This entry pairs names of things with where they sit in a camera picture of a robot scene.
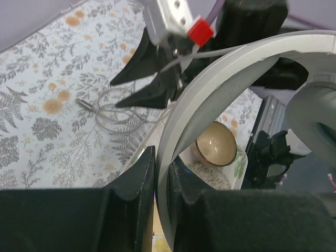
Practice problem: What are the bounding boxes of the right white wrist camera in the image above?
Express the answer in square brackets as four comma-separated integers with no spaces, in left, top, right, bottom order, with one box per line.
[139,0,214,47]

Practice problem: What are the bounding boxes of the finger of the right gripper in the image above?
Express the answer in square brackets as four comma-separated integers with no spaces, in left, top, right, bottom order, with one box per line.
[115,73,181,109]
[110,27,160,86]

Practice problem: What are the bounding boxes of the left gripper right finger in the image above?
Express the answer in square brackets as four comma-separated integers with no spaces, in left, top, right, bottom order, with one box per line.
[169,160,336,252]

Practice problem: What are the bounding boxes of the grey headphone cable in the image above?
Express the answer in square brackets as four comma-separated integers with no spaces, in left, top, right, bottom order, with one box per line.
[75,46,237,136]

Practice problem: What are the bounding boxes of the speckled oval dish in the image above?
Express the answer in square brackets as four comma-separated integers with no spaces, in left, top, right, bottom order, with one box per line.
[187,163,231,190]

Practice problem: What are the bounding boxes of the brown beige bowl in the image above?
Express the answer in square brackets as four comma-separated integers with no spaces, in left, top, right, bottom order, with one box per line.
[191,121,237,167]

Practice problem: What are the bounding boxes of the floral white serving tray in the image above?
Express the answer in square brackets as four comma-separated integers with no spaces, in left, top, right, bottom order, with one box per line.
[118,146,242,251]

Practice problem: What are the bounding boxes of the grey white headphones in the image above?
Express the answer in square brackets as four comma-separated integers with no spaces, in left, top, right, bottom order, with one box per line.
[155,30,335,246]

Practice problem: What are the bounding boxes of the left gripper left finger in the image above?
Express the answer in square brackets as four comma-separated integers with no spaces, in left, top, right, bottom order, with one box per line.
[1,146,155,251]

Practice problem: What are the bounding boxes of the floral patterned table mat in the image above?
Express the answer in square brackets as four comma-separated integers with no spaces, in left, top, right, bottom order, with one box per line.
[1,1,169,189]

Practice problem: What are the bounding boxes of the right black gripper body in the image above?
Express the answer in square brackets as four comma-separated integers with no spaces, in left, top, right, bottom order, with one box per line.
[167,0,309,92]

